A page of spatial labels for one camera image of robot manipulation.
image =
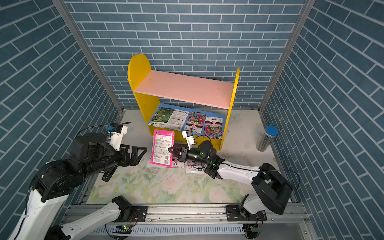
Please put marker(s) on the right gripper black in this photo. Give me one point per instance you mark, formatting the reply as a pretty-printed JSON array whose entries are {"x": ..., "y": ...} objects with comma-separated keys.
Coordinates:
[{"x": 183, "y": 157}]

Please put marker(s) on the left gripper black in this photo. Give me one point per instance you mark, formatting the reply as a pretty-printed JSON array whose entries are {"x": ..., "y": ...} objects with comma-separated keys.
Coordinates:
[{"x": 135, "y": 159}]

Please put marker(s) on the hollyhock magenta flower packet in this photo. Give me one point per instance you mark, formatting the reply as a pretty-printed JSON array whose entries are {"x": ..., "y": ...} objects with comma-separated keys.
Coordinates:
[{"x": 177, "y": 162}]

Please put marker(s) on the pink-bordered seed packet back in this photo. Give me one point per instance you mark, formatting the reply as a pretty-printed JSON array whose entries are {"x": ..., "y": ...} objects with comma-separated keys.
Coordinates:
[{"x": 162, "y": 141}]

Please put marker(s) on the purple flower seed packet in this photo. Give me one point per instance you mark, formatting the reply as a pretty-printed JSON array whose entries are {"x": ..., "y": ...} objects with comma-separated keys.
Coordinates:
[{"x": 194, "y": 167}]

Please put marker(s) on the chrysanthemum packet pink band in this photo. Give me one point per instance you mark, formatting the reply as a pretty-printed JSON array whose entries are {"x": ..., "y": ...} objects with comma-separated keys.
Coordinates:
[{"x": 195, "y": 122}]

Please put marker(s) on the small chrysanthemum seed packet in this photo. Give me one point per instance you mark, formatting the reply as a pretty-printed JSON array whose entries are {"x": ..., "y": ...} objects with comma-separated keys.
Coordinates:
[{"x": 214, "y": 128}]

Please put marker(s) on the white text seed packet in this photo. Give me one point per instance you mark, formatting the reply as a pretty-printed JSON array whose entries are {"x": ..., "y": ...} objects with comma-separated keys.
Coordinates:
[{"x": 150, "y": 165}]

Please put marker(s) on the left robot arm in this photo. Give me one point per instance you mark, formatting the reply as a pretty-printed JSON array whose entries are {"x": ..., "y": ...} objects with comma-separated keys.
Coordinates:
[{"x": 56, "y": 180}]

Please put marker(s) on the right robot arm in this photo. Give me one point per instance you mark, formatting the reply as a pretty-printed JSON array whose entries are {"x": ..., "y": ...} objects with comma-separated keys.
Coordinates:
[{"x": 272, "y": 189}]

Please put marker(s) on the white text packet lower shelf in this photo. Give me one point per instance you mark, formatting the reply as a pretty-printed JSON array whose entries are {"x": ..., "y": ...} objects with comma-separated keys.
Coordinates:
[{"x": 177, "y": 120}]

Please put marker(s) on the green gourd seed packet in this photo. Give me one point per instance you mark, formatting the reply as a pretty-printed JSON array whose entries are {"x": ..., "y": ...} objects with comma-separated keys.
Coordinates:
[{"x": 161, "y": 117}]

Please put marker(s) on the yellow wooden shelf unit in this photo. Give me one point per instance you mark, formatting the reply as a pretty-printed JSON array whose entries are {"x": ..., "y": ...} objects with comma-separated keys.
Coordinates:
[{"x": 149, "y": 86}]

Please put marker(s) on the floral table mat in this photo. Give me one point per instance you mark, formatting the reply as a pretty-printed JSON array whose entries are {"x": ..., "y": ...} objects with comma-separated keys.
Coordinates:
[{"x": 142, "y": 185}]

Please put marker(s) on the left circuit board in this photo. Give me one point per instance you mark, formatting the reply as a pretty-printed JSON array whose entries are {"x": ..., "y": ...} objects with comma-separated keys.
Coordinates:
[{"x": 122, "y": 229}]

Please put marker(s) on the circuit board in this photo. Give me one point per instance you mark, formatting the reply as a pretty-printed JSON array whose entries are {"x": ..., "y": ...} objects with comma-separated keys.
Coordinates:
[
  {"x": 122, "y": 229},
  {"x": 253, "y": 230}
]

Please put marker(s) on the silver canister blue lid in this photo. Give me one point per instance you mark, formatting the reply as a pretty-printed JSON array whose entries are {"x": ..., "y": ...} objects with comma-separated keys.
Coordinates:
[{"x": 268, "y": 136}]

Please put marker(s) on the right circuit board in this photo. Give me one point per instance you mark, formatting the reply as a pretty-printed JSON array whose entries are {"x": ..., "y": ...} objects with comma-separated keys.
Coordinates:
[{"x": 253, "y": 230}]

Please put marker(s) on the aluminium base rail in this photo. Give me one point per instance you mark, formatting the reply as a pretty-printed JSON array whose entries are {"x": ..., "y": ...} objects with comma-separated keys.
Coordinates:
[{"x": 194, "y": 219}]

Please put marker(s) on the left corner aluminium post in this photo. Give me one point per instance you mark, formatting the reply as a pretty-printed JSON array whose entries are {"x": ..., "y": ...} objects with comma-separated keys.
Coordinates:
[{"x": 75, "y": 31}]

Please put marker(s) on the corner aluminium post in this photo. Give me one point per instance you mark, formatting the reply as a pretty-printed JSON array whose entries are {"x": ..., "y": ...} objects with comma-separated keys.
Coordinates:
[
  {"x": 307, "y": 7},
  {"x": 75, "y": 31}
]

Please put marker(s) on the right corner aluminium post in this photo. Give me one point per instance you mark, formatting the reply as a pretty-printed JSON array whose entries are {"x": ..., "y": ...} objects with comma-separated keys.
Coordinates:
[{"x": 307, "y": 7}]

